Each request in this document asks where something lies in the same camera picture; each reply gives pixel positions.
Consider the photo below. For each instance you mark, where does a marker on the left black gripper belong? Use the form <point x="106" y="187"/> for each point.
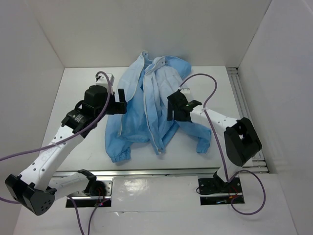
<point x="118" y="107"/>

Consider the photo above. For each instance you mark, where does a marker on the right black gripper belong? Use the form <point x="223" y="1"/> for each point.
<point x="170" y="112"/>

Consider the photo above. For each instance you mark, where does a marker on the light blue zip jacket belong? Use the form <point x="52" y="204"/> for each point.
<point x="147" y="84"/>

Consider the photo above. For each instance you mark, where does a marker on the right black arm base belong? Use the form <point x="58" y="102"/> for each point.
<point x="211" y="194"/>

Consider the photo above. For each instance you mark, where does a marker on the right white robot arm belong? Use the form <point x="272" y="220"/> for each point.
<point x="241" y="141"/>

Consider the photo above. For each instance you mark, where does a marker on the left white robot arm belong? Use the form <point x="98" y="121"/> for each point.
<point x="35" y="188"/>

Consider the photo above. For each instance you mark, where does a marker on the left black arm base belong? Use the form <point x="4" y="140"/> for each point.
<point x="101" y="194"/>

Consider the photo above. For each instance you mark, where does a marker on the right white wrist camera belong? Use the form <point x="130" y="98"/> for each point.
<point x="185" y="91"/>

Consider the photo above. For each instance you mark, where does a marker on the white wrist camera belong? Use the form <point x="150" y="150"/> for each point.
<point x="105" y="80"/>
<point x="185" y="91"/>

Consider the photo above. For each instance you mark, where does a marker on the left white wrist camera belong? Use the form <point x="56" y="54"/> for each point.
<point x="105" y="80"/>

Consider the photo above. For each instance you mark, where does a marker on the aluminium front rail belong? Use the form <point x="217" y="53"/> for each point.
<point x="156" y="172"/>

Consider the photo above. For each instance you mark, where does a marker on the aluminium side rail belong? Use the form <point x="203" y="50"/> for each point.
<point x="258" y="160"/>

